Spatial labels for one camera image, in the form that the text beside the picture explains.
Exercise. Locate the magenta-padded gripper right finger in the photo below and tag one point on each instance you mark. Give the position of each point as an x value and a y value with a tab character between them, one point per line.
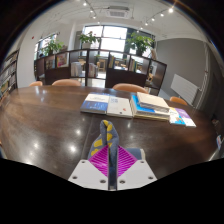
136	173

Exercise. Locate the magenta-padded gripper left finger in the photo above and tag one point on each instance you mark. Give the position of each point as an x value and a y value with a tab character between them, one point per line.
88	173

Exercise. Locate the blue-covered book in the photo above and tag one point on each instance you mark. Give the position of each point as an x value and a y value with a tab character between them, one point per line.
146	112

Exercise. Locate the dark blue book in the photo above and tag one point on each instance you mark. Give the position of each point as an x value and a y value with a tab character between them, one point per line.
95	105

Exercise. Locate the teal printed booklet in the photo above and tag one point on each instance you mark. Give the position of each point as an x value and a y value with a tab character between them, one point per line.
176	116

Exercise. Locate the beige book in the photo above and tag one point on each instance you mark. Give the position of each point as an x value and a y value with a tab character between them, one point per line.
152	101

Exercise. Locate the purple and white booklet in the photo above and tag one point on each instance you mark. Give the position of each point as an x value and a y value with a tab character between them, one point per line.
186	117

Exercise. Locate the orange chair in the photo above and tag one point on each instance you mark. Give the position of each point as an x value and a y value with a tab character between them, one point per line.
178	100
35	83
66	82
130	88

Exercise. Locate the dark open shelf unit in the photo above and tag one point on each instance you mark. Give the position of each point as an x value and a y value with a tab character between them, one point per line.
123	76

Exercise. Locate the green potted plant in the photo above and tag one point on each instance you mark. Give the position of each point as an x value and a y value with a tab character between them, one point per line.
139	41
52	46
89	38

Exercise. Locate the large window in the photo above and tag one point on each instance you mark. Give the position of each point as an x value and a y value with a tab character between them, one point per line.
113	40

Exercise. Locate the white ceiling air conditioner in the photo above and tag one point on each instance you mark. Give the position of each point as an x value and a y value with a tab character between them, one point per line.
117	12

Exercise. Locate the ceiling track spotlights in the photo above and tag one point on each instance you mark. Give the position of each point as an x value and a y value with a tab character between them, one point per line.
170	10

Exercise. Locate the white wall radiator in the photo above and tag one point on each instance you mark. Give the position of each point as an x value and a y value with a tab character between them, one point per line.
184	88

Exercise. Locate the wall bookshelf with books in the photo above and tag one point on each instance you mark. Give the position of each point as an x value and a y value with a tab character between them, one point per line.
8	75

